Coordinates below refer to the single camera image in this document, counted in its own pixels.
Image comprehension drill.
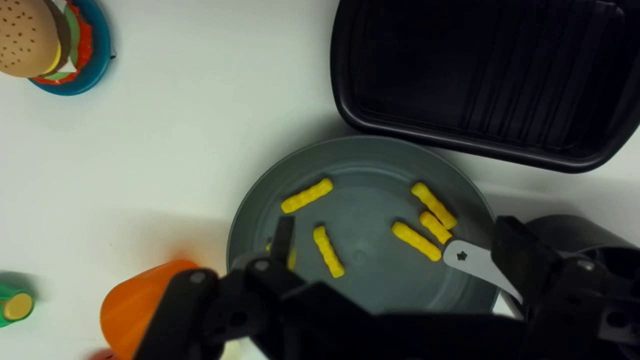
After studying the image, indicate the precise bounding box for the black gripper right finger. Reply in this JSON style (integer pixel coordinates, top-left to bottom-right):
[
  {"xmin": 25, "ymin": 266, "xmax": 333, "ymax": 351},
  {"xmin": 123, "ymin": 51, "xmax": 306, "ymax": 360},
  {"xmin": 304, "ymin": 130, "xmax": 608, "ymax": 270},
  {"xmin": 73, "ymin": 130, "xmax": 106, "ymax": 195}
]
[{"xmin": 493, "ymin": 215, "xmax": 640, "ymax": 360}]

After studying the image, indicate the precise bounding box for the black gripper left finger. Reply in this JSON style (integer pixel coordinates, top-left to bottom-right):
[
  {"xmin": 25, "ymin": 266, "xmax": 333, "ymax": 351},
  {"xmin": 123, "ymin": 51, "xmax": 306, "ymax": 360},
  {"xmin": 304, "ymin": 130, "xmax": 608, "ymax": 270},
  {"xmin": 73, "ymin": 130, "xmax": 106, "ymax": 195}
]
[{"xmin": 132, "ymin": 217, "xmax": 299, "ymax": 360}]

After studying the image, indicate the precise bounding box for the orange plastic cup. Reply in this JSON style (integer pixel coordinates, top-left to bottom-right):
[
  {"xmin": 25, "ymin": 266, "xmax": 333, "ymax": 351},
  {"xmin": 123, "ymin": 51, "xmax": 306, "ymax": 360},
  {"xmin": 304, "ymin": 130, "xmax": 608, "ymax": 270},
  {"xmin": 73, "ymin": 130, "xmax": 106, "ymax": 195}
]
[{"xmin": 98, "ymin": 258, "xmax": 202, "ymax": 360}]

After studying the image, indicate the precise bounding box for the grey plate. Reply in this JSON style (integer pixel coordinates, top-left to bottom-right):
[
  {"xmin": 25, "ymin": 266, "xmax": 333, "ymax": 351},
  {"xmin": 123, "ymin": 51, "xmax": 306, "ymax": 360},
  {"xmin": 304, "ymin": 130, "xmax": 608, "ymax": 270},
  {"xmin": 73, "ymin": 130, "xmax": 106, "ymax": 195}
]
[{"xmin": 226, "ymin": 135, "xmax": 503, "ymax": 317}]

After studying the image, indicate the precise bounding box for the small teal plate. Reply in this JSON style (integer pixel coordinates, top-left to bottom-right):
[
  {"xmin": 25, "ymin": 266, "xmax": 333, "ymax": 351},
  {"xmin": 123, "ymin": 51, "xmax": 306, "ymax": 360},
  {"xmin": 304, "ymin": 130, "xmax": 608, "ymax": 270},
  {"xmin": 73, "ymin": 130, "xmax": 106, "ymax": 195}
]
[{"xmin": 29, "ymin": 0, "xmax": 117, "ymax": 98}]

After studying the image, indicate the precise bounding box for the black ridged grill tray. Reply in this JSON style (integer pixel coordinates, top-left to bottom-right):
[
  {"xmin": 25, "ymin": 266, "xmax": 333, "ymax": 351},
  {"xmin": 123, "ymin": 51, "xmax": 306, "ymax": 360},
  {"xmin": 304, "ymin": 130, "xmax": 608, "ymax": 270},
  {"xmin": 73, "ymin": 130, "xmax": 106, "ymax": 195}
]
[{"xmin": 329, "ymin": 0, "xmax": 640, "ymax": 177}]

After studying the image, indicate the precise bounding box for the green yellow toy corn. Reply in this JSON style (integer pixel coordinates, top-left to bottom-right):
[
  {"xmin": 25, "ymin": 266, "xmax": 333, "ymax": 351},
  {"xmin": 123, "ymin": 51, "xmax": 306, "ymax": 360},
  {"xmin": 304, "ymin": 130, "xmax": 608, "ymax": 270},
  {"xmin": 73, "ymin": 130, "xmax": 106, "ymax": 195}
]
[{"xmin": 0, "ymin": 279, "xmax": 37, "ymax": 330}]

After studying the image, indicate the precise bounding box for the toy burger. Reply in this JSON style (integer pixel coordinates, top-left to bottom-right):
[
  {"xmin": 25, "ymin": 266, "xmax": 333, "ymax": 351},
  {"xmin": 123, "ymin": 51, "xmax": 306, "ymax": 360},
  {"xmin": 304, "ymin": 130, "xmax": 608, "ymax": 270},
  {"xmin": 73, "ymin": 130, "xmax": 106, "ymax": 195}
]
[{"xmin": 0, "ymin": 0, "xmax": 97, "ymax": 86}]

